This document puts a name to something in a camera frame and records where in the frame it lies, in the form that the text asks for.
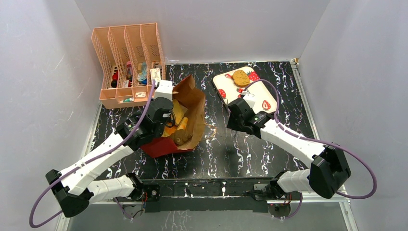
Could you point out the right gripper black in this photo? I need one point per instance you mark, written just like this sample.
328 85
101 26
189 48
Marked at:
235 117

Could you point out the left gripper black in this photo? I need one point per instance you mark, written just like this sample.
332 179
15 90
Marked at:
170 120

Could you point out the red brown paper bag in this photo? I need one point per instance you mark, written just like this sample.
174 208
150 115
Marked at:
189 111

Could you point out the round yellow fake bread slice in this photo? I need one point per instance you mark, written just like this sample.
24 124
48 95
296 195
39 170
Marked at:
240 78

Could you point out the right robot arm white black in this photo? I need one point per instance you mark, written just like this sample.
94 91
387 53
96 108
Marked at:
327 168

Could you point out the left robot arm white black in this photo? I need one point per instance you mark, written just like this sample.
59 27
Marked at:
76 187

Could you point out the long yellow fake bread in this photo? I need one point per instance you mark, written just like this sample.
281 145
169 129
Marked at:
178 112

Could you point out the brown twisted fake bread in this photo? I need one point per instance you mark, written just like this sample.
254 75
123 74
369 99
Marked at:
182 134

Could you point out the small white label box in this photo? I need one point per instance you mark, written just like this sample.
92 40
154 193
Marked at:
140 94

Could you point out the strawberry print cutting board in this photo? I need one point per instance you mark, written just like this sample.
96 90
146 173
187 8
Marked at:
231 84

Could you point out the small green white tube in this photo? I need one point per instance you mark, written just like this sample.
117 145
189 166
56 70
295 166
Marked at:
128 100

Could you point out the white card box in organizer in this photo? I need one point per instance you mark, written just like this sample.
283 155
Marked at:
155 76

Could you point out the blue packet in organizer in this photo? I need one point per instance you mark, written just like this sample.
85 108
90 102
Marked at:
142 73

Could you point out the pink brown bottle in organizer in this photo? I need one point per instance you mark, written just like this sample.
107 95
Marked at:
129 71

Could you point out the red dark bottle in organizer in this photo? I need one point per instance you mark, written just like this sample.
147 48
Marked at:
115 77

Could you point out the pink plastic file organizer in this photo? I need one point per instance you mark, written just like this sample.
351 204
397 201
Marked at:
127 55

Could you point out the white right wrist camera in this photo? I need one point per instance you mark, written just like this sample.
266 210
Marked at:
249 99

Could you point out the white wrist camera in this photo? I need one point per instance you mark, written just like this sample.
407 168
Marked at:
164 90
249 99

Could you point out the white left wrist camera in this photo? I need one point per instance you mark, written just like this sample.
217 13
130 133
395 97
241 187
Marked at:
164 90

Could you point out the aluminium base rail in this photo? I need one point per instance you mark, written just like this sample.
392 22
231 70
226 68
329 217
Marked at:
204 193

